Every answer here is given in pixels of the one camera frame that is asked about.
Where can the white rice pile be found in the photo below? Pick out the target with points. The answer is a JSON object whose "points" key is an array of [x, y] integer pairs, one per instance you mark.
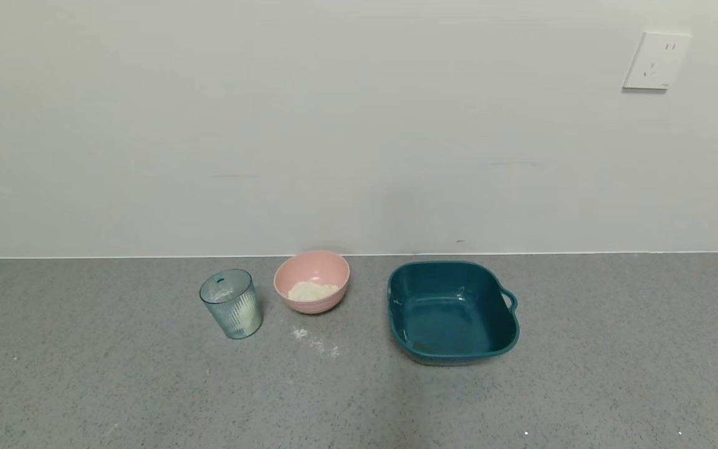
{"points": [[312, 290]]}

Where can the spilled white powder specks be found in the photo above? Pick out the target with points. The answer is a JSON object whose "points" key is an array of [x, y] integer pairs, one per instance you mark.
{"points": [[300, 333]]}

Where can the white wall socket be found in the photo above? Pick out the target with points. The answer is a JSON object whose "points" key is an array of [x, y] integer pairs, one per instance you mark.
{"points": [[657, 61]]}

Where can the pink ribbed bowl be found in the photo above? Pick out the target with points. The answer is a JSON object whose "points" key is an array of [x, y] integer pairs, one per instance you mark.
{"points": [[312, 271]]}

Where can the clear ribbed plastic cup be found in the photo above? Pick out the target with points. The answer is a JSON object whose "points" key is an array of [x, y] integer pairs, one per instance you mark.
{"points": [[232, 308]]}

